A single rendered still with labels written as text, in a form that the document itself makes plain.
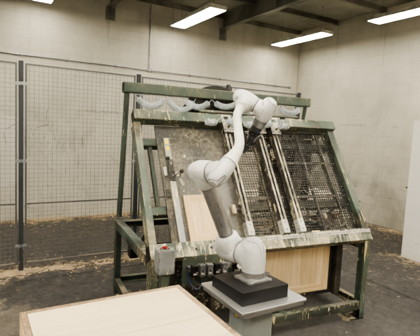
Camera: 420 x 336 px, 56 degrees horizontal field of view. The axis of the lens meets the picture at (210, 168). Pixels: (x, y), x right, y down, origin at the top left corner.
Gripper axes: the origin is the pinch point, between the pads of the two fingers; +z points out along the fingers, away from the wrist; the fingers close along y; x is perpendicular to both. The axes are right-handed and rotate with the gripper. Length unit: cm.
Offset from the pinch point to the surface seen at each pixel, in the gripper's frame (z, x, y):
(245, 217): 72, -8, -34
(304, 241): 78, 1, -93
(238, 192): 66, -29, -28
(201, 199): 74, -18, 5
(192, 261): 92, 33, 8
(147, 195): 74, -9, 51
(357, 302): 125, 21, -174
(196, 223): 82, 2, 7
